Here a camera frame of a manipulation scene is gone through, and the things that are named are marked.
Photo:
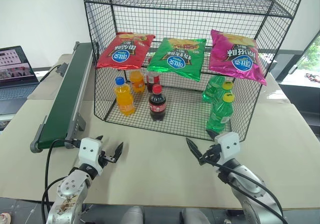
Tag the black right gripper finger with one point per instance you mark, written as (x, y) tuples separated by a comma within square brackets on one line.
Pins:
[(194, 149), (212, 135)]

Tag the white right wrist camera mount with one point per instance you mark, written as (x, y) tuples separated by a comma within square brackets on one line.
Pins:
[(230, 145)]

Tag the green soda bottle yellow cap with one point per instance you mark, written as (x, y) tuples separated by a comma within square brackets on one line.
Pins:
[(226, 88), (220, 114)]

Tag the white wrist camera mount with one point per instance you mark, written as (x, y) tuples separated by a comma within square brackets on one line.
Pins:
[(230, 145), (90, 156)]

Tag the pink white shoe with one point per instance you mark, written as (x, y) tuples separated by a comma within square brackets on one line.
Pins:
[(5, 218)]

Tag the orange soda bottle blue cap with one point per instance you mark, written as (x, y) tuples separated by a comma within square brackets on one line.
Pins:
[(124, 98)]

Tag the green potato chip bag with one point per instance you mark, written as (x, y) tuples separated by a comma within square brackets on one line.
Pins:
[(177, 59)]

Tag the cola bottle red cap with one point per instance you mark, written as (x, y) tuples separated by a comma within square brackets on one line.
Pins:
[(157, 105)]

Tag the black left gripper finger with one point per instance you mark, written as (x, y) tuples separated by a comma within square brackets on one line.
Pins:
[(100, 138), (118, 152)]

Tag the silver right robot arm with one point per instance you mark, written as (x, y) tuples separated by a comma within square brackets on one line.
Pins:
[(250, 186)]

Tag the cola bottle red label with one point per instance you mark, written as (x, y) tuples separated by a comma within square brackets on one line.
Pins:
[(152, 80)]

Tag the grey rounded shape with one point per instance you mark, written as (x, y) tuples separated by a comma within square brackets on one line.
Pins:
[(133, 215), (195, 216)]

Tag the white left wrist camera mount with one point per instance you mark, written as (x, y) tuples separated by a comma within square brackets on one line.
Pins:
[(90, 156)]

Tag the green conveyor belt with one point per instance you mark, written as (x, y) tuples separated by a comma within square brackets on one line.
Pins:
[(67, 91)]

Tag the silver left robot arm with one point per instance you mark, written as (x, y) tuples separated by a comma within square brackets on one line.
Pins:
[(70, 186)]

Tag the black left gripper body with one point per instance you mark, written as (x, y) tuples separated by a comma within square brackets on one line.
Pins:
[(103, 160)]

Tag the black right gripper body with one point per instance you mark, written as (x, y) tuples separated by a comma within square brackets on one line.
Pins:
[(212, 154)]

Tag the magenta potato chip bag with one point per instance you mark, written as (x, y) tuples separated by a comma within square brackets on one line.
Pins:
[(235, 57)]

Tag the open laptop computer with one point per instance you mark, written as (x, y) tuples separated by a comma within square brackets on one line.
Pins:
[(13, 84)]

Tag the red potato chip bag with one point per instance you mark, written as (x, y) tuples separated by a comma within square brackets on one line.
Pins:
[(125, 53)]

